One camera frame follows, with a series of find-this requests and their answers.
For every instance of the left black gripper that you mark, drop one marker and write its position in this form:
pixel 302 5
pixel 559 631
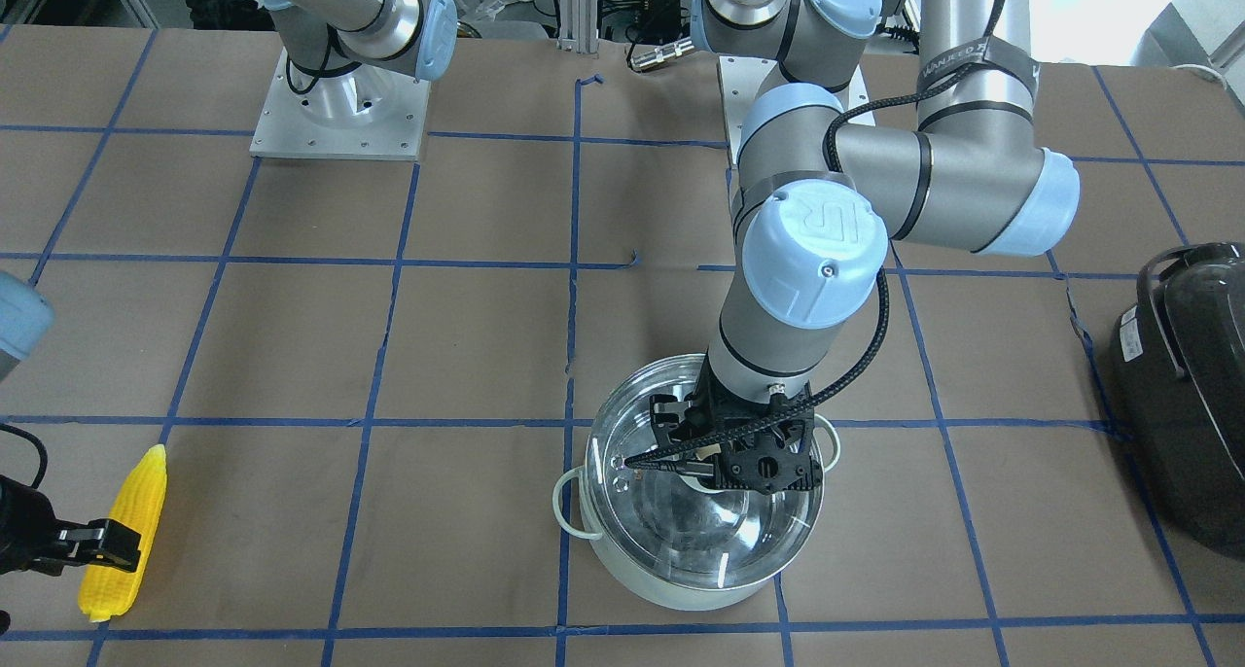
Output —
pixel 702 406

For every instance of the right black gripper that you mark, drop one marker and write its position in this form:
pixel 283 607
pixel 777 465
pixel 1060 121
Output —
pixel 21 529

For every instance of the yellow corn cob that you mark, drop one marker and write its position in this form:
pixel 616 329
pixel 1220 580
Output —
pixel 109 591

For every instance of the glass pot lid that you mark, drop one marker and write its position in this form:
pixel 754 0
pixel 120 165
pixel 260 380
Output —
pixel 705 468

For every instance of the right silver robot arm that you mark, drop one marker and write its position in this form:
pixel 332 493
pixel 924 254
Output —
pixel 324 39

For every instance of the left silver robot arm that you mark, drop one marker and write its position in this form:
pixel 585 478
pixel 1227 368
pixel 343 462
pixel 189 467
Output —
pixel 823 192

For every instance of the pale green electric pot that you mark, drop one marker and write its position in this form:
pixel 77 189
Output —
pixel 695 492

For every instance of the black rice cooker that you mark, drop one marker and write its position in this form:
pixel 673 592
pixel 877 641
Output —
pixel 1178 361

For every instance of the aluminium frame post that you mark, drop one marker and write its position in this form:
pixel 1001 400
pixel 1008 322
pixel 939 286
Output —
pixel 578 26

